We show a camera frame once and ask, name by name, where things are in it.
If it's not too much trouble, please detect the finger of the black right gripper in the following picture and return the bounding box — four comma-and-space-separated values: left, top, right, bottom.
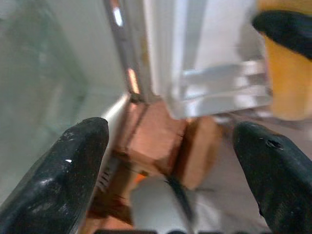
252, 11, 312, 59

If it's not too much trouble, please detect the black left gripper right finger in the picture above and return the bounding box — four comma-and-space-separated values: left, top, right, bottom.
234, 121, 312, 234

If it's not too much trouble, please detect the orange juice bottle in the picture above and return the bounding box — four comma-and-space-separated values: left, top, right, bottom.
258, 0, 312, 121

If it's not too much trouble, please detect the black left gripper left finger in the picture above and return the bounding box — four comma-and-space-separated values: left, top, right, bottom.
0, 117, 109, 234

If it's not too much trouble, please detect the clear fridge door shelf rail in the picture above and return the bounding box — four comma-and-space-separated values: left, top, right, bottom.
168, 59, 273, 120

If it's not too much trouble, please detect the white fridge body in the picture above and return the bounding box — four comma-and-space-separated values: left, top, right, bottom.
0, 0, 147, 195

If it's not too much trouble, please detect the red brick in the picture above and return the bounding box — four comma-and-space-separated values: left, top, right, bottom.
109, 101, 188, 176

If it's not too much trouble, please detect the brown wooden block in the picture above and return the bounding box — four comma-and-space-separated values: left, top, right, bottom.
175, 118, 220, 191

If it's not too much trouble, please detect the white fridge door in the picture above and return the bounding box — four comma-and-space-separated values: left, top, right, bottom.
143, 0, 273, 120

